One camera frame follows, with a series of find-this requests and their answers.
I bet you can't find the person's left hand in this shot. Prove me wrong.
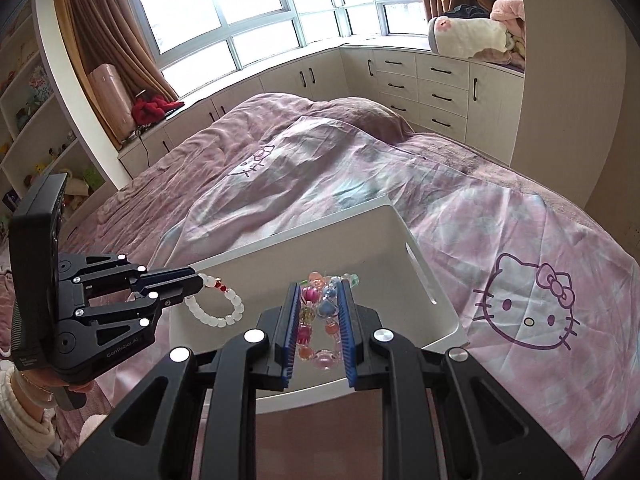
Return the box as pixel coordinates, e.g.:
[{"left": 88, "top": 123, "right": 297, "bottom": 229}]
[{"left": 11, "top": 368, "right": 96, "bottom": 411}]

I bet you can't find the pile of blankets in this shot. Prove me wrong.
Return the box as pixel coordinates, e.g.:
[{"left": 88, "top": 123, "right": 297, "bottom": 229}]
[{"left": 427, "top": 0, "right": 526, "bottom": 70}]

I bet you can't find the white bead bracelet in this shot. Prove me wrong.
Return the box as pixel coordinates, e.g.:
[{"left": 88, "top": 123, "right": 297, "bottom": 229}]
[{"left": 183, "top": 272, "right": 246, "bottom": 330}]

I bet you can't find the white storage box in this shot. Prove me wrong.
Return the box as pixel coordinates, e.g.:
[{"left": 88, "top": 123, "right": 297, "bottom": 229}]
[{"left": 167, "top": 204, "right": 471, "bottom": 415}]

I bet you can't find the white window cabinet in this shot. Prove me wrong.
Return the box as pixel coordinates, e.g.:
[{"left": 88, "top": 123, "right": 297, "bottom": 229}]
[{"left": 118, "top": 42, "right": 525, "bottom": 177}]

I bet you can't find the colourful bead bracelet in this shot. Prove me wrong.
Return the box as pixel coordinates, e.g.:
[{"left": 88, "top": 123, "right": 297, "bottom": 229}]
[{"left": 296, "top": 270, "right": 362, "bottom": 373}]

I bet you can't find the pink Hello Kitty bedsheet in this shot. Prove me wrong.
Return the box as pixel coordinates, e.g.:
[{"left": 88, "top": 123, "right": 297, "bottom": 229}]
[{"left": 0, "top": 91, "right": 640, "bottom": 480}]

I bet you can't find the red cloth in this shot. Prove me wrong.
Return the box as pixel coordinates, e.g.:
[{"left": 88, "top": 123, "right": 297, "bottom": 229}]
[{"left": 131, "top": 96, "right": 184, "bottom": 127}]

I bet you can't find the white bookshelf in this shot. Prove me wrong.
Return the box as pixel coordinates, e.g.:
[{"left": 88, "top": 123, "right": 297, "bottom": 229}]
[{"left": 1, "top": 0, "right": 131, "bottom": 219}]

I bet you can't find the pink suitcase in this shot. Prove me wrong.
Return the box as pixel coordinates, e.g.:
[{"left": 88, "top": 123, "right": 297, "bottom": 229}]
[{"left": 89, "top": 64, "right": 136, "bottom": 143}]

